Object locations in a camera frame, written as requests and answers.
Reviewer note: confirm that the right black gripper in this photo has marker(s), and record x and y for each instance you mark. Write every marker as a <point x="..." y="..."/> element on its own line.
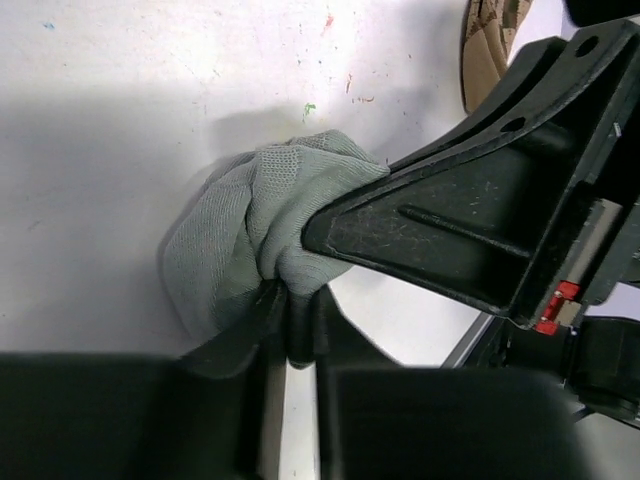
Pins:
<point x="538" y="231"/>

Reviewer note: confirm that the beige argyle sock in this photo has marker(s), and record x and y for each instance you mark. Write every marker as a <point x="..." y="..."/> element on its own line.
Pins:
<point x="489" y="30"/>

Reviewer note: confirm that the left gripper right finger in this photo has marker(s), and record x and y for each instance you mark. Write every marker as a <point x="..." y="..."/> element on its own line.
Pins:
<point x="378" y="419"/>

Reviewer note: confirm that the grey sock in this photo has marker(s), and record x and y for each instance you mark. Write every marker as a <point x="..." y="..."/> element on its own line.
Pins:
<point x="244" y="228"/>

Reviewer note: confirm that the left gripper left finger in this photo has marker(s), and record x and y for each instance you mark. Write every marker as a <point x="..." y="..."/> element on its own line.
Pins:
<point x="213" y="413"/>

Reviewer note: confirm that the aluminium frame rail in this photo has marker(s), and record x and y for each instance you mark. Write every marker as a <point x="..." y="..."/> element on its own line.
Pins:
<point x="478" y="344"/>

